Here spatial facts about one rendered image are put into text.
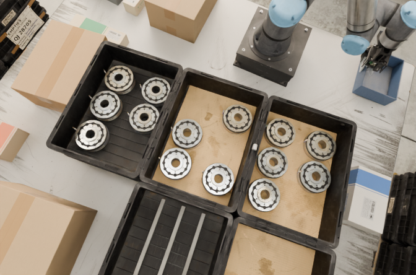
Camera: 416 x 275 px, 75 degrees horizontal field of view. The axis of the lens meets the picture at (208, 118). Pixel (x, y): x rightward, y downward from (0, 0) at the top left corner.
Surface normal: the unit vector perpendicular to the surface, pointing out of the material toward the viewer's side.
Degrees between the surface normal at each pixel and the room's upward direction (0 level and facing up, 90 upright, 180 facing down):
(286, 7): 9
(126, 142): 0
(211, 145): 0
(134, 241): 0
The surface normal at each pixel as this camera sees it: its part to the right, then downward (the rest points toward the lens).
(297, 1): -0.02, -0.18
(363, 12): -0.21, 0.85
